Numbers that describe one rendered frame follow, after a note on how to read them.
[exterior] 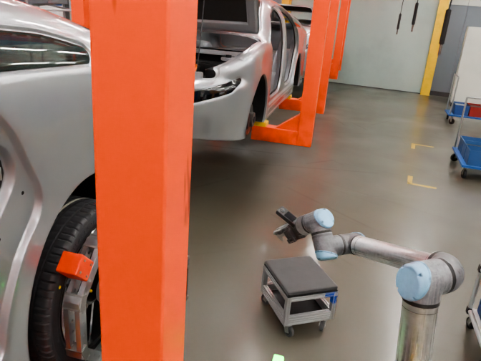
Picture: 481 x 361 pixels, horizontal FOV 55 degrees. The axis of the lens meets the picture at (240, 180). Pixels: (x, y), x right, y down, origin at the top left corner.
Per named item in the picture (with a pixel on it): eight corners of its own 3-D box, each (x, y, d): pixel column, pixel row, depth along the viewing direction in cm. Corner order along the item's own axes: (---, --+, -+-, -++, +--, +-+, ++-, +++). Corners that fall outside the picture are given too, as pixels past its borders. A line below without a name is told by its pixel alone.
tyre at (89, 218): (-38, 375, 150) (69, 345, 214) (26, 393, 145) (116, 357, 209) (16, 178, 161) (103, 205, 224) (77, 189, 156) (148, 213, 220)
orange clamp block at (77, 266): (74, 258, 160) (62, 250, 151) (95, 262, 158) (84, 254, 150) (66, 277, 157) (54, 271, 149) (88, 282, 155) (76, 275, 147)
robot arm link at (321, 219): (322, 229, 195) (316, 206, 198) (303, 236, 205) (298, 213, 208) (338, 228, 200) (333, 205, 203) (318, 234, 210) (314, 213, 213)
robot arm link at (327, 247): (346, 256, 198) (340, 228, 201) (323, 260, 193) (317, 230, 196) (335, 259, 206) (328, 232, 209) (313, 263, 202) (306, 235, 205)
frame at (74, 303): (135, 305, 216) (134, 198, 197) (148, 308, 215) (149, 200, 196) (67, 391, 167) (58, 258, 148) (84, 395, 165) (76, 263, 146)
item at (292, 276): (258, 301, 325) (263, 258, 313) (305, 294, 337) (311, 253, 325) (283, 340, 288) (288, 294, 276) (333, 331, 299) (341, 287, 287)
